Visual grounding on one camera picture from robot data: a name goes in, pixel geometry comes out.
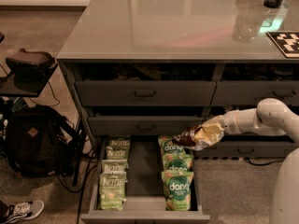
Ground brown sea salt chip bag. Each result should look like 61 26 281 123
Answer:
172 125 214 151

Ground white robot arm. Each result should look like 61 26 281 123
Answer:
206 98 299 224

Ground middle right grey drawer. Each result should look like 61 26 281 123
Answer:
203 112 299 139

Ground grey drawer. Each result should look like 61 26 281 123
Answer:
211 81 299 106
194 140 298 158
203 112 299 139
88 116 204 135
75 80 216 106

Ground bottom right grey drawer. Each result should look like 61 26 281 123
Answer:
194 140 298 158

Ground top right grey drawer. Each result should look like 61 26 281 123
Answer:
211 81 299 106

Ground green dang bag middle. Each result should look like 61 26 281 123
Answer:
163 153 193 171

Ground green dang bag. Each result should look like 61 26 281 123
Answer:
162 170 193 211
163 153 193 171
158 135 185 155

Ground green dang bag back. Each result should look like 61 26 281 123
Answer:
158 135 185 155

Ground green dang bag front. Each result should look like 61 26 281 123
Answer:
162 170 193 211

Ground green kettle bag back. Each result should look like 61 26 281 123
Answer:
108 135 131 149

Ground green kettle bag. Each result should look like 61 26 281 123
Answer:
108 135 131 149
101 160 128 173
99 172 127 211
106 147 129 160

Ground grey drawer cabinet counter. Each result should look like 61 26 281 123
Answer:
58 0 299 150

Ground open bottom left drawer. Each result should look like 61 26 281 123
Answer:
81 136 210 224

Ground green kettle bag front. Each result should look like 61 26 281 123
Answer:
99 172 127 211

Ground middle left grey drawer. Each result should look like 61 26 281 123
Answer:
88 116 204 135

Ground top left grey drawer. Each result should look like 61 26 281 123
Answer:
75 80 216 106

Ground black white marker board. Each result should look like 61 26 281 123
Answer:
266 31 299 58

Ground black backpack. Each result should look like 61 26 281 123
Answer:
5 105 77 177

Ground dark headset device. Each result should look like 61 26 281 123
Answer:
6 49 55 78

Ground grey white sneaker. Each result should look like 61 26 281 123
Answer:
0 200 45 224

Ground black cable under cabinet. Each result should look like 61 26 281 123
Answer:
243 157 289 167

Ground black floor cables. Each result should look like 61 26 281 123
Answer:
55 117 97 224

